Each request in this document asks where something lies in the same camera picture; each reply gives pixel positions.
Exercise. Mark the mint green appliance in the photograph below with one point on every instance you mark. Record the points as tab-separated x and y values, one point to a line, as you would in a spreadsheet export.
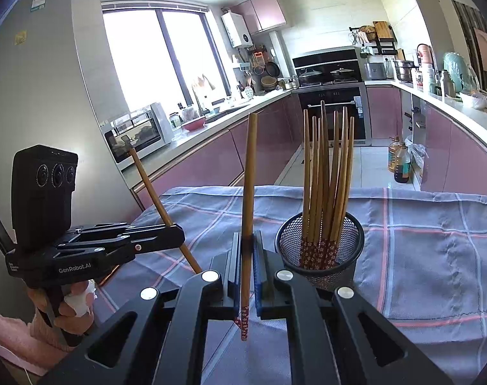
459	72

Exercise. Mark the dark sauce bottle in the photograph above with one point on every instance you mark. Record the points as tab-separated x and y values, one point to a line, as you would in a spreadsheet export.
402	168

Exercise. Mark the person's left forearm pink sleeve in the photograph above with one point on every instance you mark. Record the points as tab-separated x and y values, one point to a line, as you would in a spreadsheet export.
11	337

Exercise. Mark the wooden cutting board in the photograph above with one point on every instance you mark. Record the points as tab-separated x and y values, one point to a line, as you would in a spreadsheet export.
382	30

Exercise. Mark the steel thermos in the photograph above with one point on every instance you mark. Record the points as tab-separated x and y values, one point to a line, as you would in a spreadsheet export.
447	84

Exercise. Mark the red bowl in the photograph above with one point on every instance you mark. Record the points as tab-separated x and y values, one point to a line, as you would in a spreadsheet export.
194	123

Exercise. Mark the person's left hand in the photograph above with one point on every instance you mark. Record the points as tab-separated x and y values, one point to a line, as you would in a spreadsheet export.
73	317

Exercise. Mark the kitchen faucet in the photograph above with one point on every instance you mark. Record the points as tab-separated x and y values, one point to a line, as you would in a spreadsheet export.
198	98

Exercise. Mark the wooden chopstick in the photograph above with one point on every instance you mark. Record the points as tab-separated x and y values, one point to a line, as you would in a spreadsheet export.
147	180
249	168

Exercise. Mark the pink base cabinets short run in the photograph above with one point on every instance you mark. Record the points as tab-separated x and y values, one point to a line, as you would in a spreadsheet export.
452	148

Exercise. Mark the white countertop oven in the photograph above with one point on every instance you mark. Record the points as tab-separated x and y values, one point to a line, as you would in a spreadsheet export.
135	138

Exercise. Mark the black wok with lid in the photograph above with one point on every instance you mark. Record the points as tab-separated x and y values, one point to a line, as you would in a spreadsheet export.
310	75

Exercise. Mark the striped curtain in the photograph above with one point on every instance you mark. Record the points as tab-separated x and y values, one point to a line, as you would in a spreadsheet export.
482	44

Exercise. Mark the black wall rack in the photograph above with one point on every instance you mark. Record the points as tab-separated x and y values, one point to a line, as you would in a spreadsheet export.
380	46

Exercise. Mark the black mesh holder cup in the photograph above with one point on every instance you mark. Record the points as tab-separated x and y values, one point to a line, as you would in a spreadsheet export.
347	266

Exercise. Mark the hanging black frying pan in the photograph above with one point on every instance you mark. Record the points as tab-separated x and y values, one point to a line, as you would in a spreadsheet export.
272	69

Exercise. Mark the pink wall cabinet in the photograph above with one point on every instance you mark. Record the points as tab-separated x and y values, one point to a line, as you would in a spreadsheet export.
263	12

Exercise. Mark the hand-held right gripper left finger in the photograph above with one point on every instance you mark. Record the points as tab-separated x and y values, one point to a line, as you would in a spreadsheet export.
235	266

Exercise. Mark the bundle of chopsticks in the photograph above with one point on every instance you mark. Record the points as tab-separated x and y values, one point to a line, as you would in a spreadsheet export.
327	208

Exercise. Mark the pink base cabinets long run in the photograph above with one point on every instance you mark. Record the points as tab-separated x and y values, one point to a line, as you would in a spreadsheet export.
219	156

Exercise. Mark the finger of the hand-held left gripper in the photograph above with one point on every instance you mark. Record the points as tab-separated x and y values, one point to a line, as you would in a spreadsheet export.
159	240
107	229

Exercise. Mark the steel stock pot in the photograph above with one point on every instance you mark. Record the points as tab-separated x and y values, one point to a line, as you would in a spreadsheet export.
404	70

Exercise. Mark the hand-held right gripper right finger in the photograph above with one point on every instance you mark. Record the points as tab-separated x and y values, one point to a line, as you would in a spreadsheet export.
259	266

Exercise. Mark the pink kettle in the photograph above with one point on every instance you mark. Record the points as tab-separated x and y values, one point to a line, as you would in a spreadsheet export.
426	54

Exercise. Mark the white water heater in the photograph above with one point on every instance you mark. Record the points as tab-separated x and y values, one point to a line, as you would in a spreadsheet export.
236	30

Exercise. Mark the kitchen window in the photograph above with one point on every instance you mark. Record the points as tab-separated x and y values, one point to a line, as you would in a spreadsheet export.
139	56

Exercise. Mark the grey checked tablecloth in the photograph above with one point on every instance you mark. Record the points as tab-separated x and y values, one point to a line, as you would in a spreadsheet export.
420	268

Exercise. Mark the clear plastic bag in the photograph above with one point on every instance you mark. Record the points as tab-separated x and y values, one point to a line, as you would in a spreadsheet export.
418	154

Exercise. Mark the black pan with lid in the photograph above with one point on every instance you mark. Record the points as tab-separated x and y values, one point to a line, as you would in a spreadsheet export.
342	73

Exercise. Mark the grey refrigerator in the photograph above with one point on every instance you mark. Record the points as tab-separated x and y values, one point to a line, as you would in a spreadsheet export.
67	108

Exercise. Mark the black range hood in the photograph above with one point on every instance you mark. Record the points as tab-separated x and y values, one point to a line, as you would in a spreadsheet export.
327	58

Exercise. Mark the black built-in oven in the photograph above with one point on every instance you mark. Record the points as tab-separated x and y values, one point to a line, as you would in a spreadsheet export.
331	100

